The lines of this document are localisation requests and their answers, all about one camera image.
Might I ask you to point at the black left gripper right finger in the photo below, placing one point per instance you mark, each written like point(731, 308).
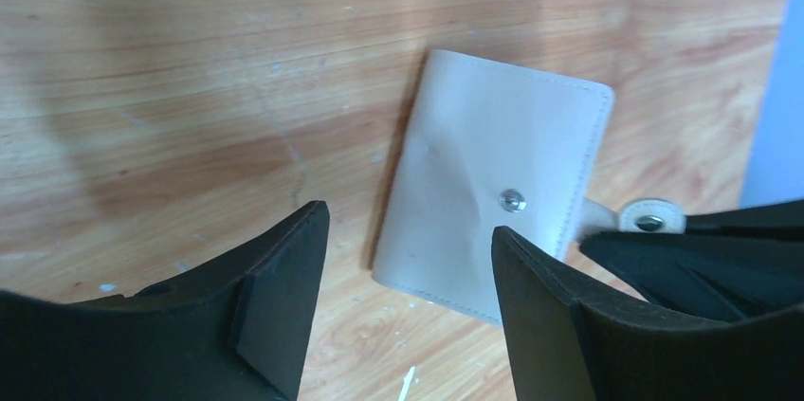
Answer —
point(572, 337)

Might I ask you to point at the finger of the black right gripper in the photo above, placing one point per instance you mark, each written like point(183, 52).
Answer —
point(727, 266)

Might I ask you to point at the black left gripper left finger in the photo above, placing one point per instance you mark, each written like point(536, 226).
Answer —
point(236, 327)

